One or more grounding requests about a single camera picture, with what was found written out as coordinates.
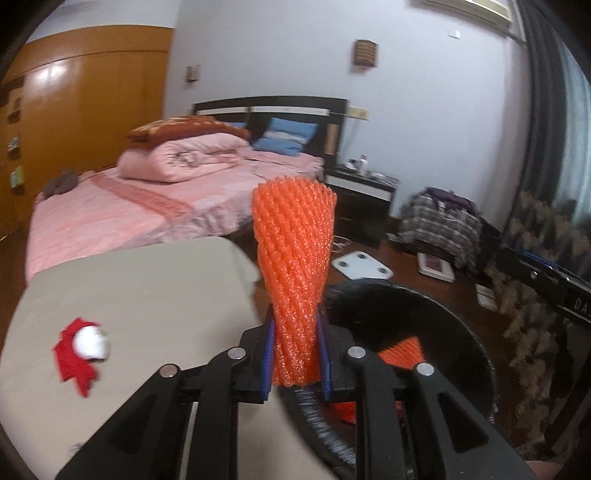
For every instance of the dark wooden bed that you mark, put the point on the dark wooden bed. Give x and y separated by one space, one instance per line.
295 108

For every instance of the wall outlet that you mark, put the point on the wall outlet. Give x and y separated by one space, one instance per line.
358 112

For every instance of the brown patterned pillow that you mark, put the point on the brown patterned pillow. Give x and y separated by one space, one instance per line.
184 127

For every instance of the white bottle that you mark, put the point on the white bottle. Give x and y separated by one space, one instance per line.
363 165

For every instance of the plaid cloth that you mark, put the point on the plaid cloth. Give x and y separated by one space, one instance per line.
438 226

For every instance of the red cloth with white ball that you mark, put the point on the red cloth with white ball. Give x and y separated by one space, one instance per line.
69 364

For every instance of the pink bedsheet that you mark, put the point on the pink bedsheet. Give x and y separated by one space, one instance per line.
115 207

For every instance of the purple garment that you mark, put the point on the purple garment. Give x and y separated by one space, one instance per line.
450 198

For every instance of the white air conditioner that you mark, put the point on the white air conditioner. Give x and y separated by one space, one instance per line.
466 7

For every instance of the green box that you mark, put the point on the green box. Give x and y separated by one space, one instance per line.
17 177

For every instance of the wooden wall lamp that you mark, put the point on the wooden wall lamp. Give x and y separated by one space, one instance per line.
365 53

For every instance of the white papers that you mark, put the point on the white papers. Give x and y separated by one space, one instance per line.
485 295

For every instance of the dark nightstand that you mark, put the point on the dark nightstand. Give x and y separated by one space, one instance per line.
364 203

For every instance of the grey cloth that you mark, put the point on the grey cloth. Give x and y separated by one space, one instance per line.
62 182

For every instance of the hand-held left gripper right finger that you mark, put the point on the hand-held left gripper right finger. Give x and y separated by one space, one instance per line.
325 364

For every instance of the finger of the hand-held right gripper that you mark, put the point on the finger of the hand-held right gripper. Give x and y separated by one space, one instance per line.
521 273
538 259

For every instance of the beige tablecloth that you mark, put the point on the beige tablecloth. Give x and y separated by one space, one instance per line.
152 295

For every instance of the wall control panel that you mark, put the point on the wall control panel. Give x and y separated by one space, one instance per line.
193 74

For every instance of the crumpled white tissue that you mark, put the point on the crumpled white tissue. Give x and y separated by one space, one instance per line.
92 342

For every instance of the small blue pillow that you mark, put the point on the small blue pillow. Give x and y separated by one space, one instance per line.
239 125

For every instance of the trash bin with black bag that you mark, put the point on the trash bin with black bag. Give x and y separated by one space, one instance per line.
443 332

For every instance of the folded pink quilt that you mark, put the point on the folded pink quilt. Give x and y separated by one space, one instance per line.
184 157

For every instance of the large blue pillow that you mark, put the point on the large blue pillow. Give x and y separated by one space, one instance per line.
286 136

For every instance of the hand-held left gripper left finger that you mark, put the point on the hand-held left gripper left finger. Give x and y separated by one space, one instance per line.
267 360

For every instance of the white bathroom scale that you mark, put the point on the white bathroom scale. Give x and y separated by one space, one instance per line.
362 266

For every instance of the patterned curtain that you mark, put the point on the patterned curtain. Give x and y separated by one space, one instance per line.
545 138

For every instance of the wooden wardrobe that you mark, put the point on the wooden wardrobe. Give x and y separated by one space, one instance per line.
92 92

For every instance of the orange foam fruit net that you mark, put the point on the orange foam fruit net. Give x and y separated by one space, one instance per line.
401 354
295 258

